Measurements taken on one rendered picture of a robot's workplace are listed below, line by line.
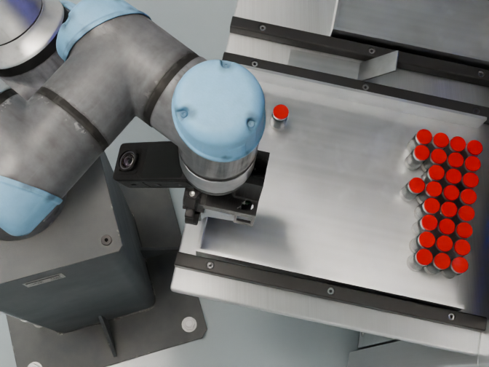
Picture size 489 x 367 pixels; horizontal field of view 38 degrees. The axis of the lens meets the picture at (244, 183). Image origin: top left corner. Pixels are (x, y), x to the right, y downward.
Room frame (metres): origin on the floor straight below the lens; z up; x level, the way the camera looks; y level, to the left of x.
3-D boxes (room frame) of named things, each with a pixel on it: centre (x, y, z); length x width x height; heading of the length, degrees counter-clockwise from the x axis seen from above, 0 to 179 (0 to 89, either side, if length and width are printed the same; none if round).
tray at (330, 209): (0.28, -0.13, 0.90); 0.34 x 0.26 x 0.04; 89
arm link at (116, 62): (0.25, 0.13, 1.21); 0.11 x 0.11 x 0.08; 63
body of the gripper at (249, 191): (0.22, 0.02, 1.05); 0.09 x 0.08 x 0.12; 89
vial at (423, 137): (0.36, -0.22, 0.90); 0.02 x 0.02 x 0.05
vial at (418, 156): (0.33, -0.22, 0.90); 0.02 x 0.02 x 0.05
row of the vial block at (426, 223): (0.28, -0.24, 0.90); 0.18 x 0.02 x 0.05; 179
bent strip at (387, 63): (0.45, -0.10, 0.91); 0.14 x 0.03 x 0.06; 90
